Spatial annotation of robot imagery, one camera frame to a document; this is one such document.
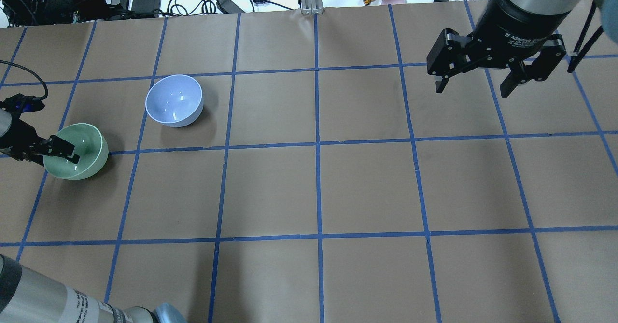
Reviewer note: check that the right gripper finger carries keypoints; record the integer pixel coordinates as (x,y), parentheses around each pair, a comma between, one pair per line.
(550,54)
(446,57)

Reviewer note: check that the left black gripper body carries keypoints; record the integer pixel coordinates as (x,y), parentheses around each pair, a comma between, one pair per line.
(18,141)

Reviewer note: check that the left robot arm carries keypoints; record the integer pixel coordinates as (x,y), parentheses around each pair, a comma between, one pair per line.
(30,297)

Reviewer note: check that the blue bowl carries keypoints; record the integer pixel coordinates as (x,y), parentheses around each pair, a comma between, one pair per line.
(175,101)

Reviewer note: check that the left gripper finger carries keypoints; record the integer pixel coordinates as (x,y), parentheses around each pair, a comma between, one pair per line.
(61,148)

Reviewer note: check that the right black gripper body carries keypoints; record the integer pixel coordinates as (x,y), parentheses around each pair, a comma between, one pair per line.
(512,28)

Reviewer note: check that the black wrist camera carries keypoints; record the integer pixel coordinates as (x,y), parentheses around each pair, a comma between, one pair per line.
(19,104)

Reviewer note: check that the green bowl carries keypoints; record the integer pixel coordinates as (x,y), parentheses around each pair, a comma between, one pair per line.
(91,147)

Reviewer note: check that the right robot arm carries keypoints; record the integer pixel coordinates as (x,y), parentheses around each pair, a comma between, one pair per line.
(608,14)

